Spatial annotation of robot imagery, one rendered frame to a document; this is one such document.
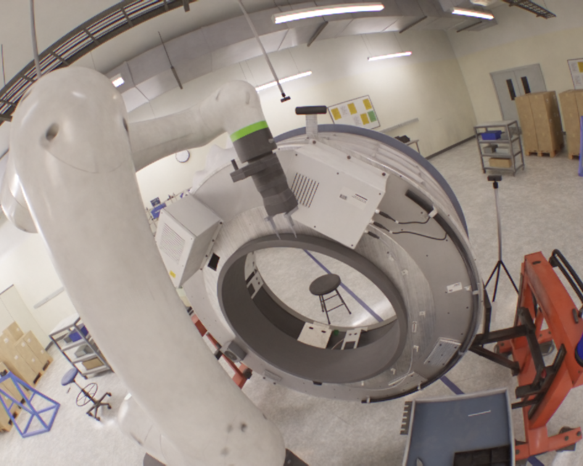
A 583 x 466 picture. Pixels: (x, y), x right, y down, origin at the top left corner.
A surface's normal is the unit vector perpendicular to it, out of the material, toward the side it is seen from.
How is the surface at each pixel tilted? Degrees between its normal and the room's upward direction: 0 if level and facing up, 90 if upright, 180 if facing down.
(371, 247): 90
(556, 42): 90
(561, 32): 90
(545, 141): 90
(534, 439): 0
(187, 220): 55
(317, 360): 16
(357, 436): 0
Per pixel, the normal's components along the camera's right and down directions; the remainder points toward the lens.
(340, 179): -0.37, 0.45
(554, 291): -0.38, -0.87
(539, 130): -0.89, 0.44
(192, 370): 0.83, -0.24
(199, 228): 0.48, -0.65
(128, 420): -0.41, -0.72
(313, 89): 0.26, 0.22
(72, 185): 0.60, 0.07
